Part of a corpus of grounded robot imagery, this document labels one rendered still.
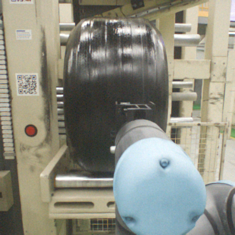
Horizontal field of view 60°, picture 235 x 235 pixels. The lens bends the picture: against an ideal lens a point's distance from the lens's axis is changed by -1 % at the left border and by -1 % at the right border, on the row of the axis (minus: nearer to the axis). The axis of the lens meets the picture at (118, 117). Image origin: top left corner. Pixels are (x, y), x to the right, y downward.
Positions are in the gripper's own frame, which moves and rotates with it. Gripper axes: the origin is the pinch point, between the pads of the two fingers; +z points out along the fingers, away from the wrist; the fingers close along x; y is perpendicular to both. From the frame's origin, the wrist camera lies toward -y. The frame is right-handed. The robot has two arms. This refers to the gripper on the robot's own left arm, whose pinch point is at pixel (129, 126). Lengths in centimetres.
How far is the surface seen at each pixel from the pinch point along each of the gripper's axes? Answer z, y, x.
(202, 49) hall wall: 1010, 160, -440
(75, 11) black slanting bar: 55, 44, 22
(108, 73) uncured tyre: 2.5, 13.0, 5.1
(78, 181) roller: 13.0, -21.4, 15.4
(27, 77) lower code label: 20.6, 12.1, 32.5
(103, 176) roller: 13.9, -20.2, 7.5
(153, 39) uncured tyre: 8.0, 22.0, -6.7
